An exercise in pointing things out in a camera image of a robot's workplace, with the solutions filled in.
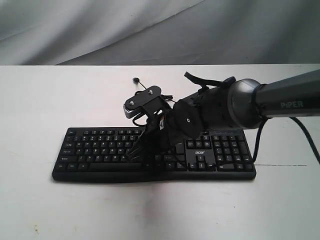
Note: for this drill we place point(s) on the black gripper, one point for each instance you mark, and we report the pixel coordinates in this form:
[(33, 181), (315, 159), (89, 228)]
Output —
[(172, 127)]

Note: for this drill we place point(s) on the black acer keyboard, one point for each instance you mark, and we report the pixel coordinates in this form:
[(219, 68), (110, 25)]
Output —
[(97, 155)]

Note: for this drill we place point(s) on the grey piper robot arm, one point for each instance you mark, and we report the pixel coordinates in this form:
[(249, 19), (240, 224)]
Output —
[(218, 105)]

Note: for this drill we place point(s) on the grey backdrop cloth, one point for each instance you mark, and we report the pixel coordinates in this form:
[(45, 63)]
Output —
[(159, 32)]

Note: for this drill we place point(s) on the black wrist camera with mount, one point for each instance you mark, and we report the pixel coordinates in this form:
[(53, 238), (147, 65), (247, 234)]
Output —
[(147, 102)]

